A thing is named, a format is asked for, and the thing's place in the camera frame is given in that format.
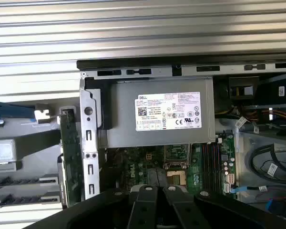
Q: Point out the grey power supply unit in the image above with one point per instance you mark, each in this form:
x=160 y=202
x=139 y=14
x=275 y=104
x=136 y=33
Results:
x=124 y=114

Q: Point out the dark RAM stick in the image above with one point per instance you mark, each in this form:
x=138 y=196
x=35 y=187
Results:
x=19 y=181
x=19 y=199

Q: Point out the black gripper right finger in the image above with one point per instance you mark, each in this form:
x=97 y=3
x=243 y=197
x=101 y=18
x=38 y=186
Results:
x=181 y=210

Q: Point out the grey parts rack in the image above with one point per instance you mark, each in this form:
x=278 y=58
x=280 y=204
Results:
x=38 y=162

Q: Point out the silver CPU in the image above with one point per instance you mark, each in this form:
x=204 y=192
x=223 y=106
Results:
x=4 y=152

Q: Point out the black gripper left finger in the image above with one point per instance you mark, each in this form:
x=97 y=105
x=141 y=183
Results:
x=143 y=210

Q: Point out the green motherboard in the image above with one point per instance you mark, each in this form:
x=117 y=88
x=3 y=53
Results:
x=195 y=167

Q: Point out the hard disk in blue carrier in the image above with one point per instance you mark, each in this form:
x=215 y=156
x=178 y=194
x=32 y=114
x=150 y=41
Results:
x=12 y=109

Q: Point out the green graphics card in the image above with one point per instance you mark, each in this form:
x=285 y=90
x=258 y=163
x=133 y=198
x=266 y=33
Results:
x=71 y=155

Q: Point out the CPU socket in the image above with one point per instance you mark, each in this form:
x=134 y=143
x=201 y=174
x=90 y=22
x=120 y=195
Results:
x=176 y=177

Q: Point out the black open PC case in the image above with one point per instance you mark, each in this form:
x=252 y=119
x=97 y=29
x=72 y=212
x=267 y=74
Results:
x=157 y=71

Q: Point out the metal socket cover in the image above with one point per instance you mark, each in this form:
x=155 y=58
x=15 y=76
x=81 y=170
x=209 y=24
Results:
x=176 y=166

